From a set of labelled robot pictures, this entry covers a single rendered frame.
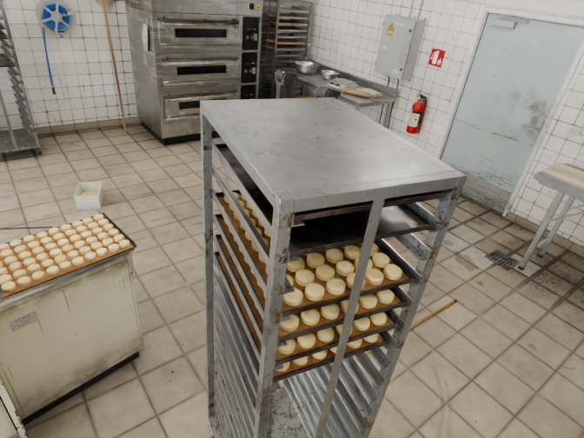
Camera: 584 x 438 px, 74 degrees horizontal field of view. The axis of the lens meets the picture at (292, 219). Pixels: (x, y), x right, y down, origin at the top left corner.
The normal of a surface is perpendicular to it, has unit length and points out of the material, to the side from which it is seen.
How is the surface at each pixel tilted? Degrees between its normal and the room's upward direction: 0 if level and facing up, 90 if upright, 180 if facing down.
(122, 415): 0
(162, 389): 0
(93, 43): 90
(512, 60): 90
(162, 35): 90
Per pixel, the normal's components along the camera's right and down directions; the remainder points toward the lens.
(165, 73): 0.60, 0.48
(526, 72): -0.79, 0.25
